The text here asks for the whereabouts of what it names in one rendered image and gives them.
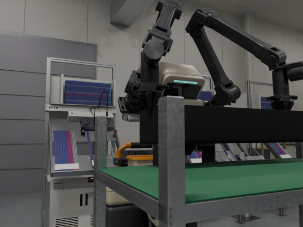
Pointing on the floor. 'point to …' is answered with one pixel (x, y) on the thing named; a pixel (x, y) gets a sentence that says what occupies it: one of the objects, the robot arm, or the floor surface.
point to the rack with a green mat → (194, 179)
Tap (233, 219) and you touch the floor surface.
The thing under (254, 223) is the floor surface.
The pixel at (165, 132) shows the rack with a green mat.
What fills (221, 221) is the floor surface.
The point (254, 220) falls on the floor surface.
